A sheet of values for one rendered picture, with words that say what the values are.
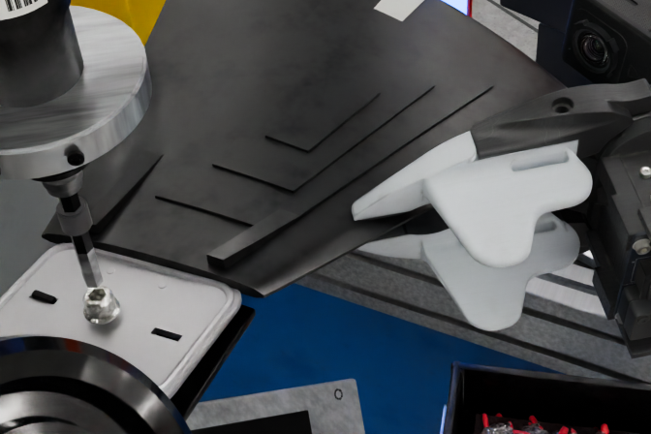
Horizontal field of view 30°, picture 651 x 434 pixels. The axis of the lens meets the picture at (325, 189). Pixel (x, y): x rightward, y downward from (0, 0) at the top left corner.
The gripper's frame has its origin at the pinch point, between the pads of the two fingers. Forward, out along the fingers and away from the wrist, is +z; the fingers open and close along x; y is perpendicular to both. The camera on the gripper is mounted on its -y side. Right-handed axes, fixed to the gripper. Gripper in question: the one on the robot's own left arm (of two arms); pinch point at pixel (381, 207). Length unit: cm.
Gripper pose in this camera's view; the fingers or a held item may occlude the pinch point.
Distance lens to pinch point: 49.8
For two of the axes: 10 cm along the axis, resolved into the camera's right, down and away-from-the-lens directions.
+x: 0.5, 6.3, 7.8
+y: 1.9, 7.6, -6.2
